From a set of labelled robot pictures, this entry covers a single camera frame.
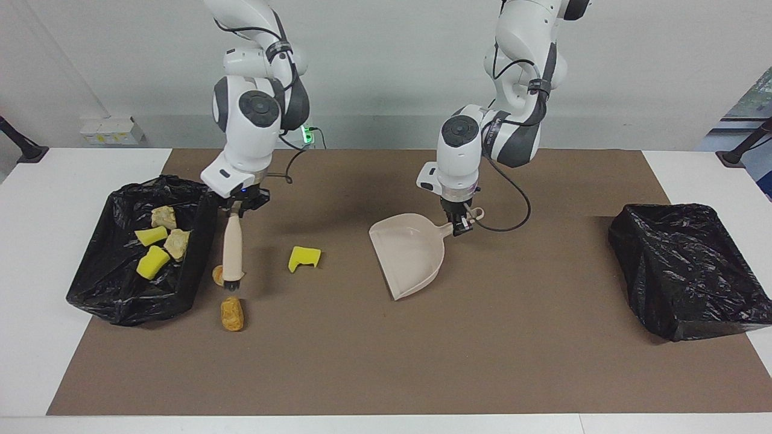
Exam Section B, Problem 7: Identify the black bag-lined bin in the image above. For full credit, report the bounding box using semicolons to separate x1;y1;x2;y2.
608;203;772;342
66;175;218;327

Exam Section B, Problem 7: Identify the brown toy bread roll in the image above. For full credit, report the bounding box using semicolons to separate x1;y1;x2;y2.
220;295;245;332

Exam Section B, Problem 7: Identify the brown table mat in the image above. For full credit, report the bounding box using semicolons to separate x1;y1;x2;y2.
46;149;772;416

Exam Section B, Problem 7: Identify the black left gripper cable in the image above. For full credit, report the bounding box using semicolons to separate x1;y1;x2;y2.
479;151;532;233

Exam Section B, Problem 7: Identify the glass window pane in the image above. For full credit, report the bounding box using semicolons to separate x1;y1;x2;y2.
721;66;772;121

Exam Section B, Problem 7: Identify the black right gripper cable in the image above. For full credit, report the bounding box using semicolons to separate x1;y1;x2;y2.
265;130;326;184

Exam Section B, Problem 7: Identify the beige brush with black bristles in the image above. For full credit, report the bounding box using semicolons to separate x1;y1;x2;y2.
221;208;246;294

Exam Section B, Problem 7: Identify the black stand leg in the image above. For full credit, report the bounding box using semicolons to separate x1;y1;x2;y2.
0;115;49;163
716;118;772;168

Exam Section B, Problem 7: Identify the notched yellow sponge piece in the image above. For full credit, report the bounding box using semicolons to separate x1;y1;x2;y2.
288;245;322;274

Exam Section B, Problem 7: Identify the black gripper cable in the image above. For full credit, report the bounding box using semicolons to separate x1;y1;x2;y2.
265;130;326;184
479;151;532;233

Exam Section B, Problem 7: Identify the beige plastic dustpan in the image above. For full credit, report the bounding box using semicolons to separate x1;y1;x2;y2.
369;208;485;301

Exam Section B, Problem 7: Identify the white wall socket box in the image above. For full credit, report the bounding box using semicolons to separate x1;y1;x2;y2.
80;118;145;145

